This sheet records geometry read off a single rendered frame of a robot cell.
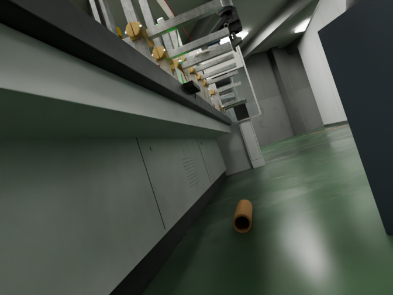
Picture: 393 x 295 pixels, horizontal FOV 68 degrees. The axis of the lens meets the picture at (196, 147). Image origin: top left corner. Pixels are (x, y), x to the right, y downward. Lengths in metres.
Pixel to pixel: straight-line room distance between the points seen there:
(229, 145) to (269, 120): 7.05
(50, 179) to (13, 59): 0.35
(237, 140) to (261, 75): 7.52
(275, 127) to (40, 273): 10.52
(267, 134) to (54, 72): 10.32
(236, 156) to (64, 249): 3.32
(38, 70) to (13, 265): 0.35
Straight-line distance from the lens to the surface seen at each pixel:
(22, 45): 0.51
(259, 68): 11.30
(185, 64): 1.57
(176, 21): 1.10
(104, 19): 0.83
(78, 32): 0.58
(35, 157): 0.74
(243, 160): 3.89
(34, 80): 0.49
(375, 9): 0.83
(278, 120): 11.08
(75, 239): 0.77
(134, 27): 1.06
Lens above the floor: 0.37
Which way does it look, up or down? 2 degrees up
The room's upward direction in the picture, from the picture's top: 18 degrees counter-clockwise
